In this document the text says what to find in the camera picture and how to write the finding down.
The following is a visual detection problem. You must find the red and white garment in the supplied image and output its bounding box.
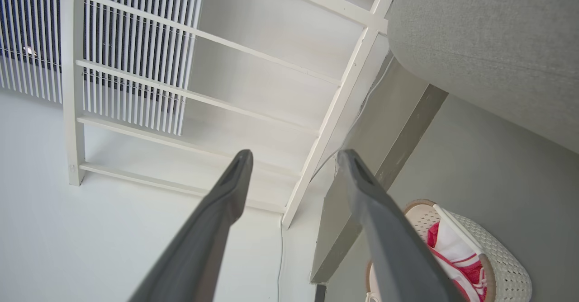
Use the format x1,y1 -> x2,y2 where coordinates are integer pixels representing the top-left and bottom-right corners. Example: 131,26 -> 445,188
427,221 -> 488,302

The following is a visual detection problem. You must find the grey fabric sofa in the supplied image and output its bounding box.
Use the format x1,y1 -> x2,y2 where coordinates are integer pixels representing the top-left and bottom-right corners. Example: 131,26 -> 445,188
387,0 -> 579,154

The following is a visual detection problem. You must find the white vertical slat grille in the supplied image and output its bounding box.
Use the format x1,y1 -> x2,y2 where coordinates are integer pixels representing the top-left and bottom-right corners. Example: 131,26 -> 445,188
0,0 -> 206,136

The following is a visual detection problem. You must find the white wooden railing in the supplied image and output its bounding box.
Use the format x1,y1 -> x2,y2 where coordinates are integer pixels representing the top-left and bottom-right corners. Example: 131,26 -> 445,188
60,0 -> 403,229

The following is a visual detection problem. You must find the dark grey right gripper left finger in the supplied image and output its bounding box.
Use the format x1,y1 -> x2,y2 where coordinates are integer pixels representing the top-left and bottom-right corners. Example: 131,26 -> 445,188
129,149 -> 254,302

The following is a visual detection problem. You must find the white perforated laundry basket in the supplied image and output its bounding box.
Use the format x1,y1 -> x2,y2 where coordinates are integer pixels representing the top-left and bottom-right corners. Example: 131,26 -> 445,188
365,199 -> 533,302

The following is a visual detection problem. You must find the thin light grey floor cable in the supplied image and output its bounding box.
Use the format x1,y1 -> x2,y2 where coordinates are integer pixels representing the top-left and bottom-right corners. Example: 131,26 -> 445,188
277,56 -> 395,302

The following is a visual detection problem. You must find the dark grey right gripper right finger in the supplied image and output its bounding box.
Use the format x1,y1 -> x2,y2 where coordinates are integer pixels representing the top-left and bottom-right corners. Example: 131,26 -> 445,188
337,149 -> 466,302

